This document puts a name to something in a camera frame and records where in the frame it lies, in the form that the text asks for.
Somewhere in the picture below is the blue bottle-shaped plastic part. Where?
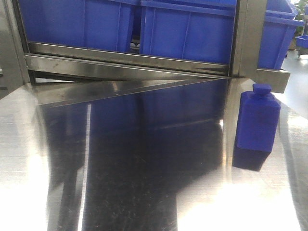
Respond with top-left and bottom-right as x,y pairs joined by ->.
232,83 -> 281,171

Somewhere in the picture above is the blue bin on cart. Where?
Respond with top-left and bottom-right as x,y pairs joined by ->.
295,35 -> 308,57

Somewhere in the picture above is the blue bin far left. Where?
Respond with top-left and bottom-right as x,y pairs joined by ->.
19,0 -> 140,52

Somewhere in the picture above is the stainless steel shelf frame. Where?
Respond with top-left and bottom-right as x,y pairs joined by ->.
0,0 -> 290,94

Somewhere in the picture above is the large blue plastic bin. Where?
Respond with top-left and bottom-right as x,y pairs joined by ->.
140,0 -> 303,70

